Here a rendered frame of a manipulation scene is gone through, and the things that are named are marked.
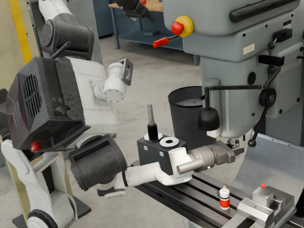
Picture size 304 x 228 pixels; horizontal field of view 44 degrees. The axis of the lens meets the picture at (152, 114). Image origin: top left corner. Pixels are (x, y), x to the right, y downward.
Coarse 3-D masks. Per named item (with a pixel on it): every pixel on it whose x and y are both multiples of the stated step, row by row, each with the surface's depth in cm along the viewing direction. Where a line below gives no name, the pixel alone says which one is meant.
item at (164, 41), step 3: (174, 36) 125; (177, 36) 126; (180, 36) 127; (162, 39) 121; (165, 39) 122; (168, 39) 123; (171, 39) 124; (174, 39) 125; (153, 42) 121; (156, 42) 120; (159, 42) 120; (162, 42) 121; (165, 42) 122; (168, 42) 123; (153, 45) 121; (156, 45) 120; (159, 45) 121; (162, 45) 122
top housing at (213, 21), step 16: (176, 0) 113; (192, 0) 108; (208, 0) 104; (224, 0) 104; (240, 0) 107; (256, 0) 112; (176, 16) 115; (192, 16) 110; (208, 16) 106; (224, 16) 106; (256, 16) 114; (272, 16) 122; (192, 32) 113; (208, 32) 109; (224, 32) 108
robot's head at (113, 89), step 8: (120, 64) 116; (112, 72) 115; (120, 72) 115; (104, 80) 118; (112, 80) 111; (120, 80) 112; (104, 88) 111; (112, 88) 109; (120, 88) 110; (104, 96) 112; (112, 96) 112; (120, 96) 112
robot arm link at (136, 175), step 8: (128, 168) 142; (136, 168) 141; (144, 168) 140; (120, 176) 139; (128, 176) 140; (136, 176) 139; (144, 176) 140; (152, 176) 140; (120, 184) 138; (128, 184) 140; (136, 184) 141
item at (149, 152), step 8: (144, 136) 185; (160, 136) 183; (168, 136) 185; (144, 144) 181; (152, 144) 179; (160, 144) 177; (168, 144) 175; (176, 144) 175; (184, 144) 177; (144, 152) 184; (152, 152) 179; (160, 152) 175; (144, 160) 186; (152, 160) 182; (160, 160) 178; (168, 160) 174; (168, 168) 176; (176, 184) 179
